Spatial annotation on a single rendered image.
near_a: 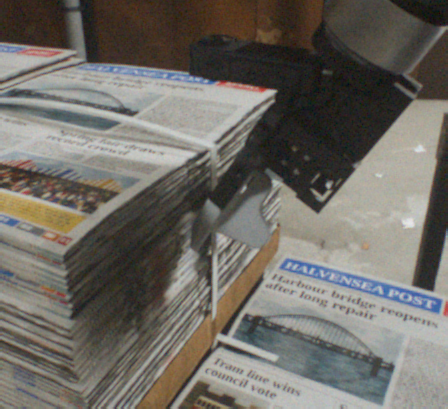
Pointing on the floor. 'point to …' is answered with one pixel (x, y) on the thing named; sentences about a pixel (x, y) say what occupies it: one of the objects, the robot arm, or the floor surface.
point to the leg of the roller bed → (433, 232)
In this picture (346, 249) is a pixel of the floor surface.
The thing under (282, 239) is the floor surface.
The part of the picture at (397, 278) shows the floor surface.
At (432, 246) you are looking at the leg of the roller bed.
